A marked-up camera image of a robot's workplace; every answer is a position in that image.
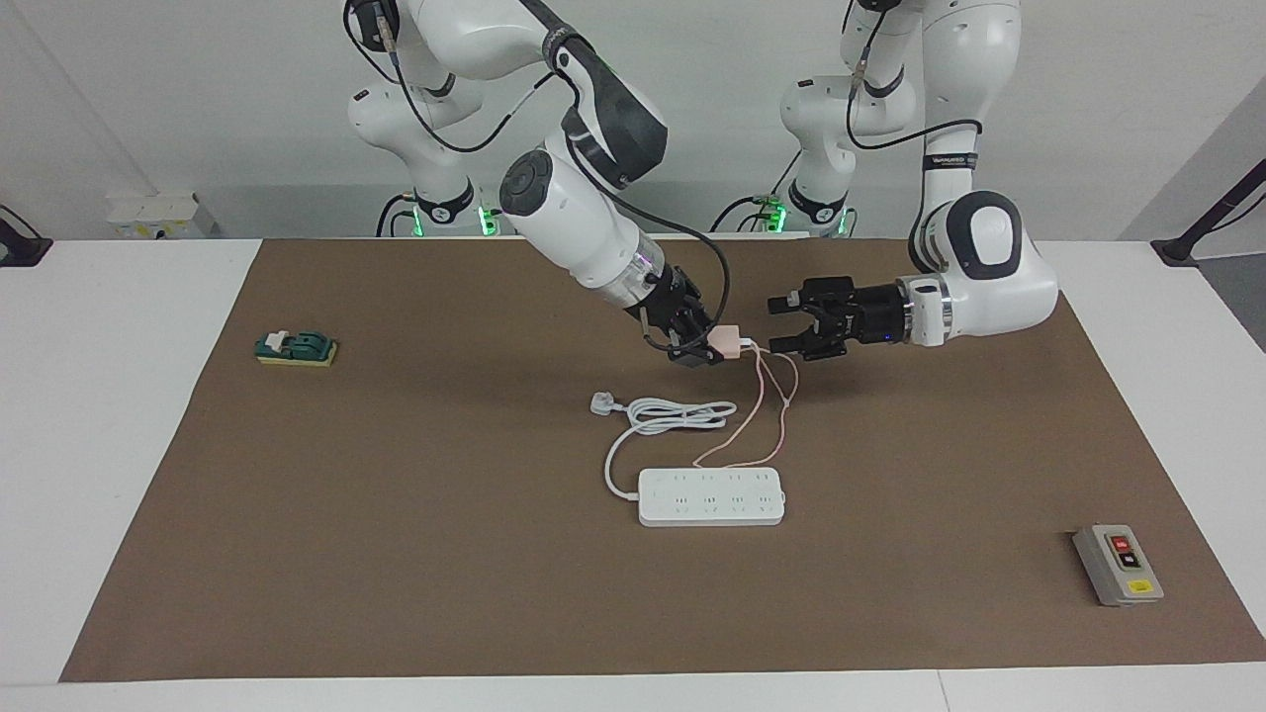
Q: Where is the brown table mat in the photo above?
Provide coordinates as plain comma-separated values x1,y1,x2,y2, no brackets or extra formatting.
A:
59,237,1266,683

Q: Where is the white power strip cord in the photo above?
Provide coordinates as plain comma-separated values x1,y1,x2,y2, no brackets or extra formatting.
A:
590,391,738,500

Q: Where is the grey push-button switch box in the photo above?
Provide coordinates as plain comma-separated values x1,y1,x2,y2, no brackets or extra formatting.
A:
1072,524,1165,607

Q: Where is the black arm base cable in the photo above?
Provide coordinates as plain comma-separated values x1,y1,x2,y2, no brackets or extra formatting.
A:
710,196,782,234
376,193,421,238

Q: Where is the white wall outlet box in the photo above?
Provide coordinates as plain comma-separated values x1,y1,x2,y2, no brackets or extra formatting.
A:
107,193,214,240

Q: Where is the green knife switch yellow base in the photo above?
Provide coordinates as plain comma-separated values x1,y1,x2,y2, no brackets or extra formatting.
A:
254,329,339,369

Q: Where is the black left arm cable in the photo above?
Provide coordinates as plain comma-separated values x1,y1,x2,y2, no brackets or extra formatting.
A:
846,0,985,248

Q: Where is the black stand clamp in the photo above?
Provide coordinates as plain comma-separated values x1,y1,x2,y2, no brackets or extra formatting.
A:
0,205,52,268
1152,158,1266,268

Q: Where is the thin pink charger cable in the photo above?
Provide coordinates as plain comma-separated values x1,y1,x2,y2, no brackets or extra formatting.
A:
692,341,800,471

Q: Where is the white power strip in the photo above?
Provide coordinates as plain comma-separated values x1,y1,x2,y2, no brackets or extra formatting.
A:
637,467,787,528

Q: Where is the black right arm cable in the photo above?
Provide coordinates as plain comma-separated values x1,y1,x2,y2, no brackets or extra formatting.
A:
346,0,733,347

